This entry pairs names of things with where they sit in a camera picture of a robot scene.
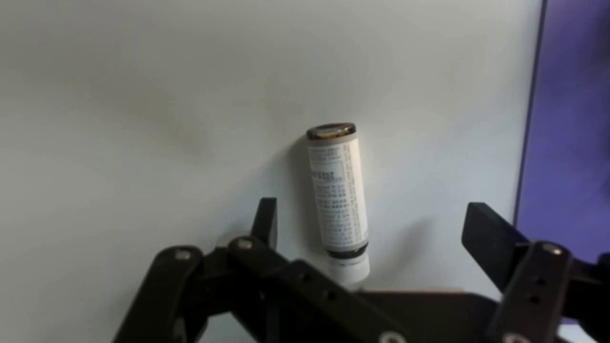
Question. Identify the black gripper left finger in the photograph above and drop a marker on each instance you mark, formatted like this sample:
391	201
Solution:
263	229

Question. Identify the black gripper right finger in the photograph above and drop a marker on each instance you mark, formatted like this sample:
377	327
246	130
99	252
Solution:
492	243

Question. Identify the white small bottle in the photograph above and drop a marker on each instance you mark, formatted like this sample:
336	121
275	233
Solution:
337	184

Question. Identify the purple mat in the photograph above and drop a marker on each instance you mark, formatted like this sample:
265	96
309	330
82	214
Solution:
564	176

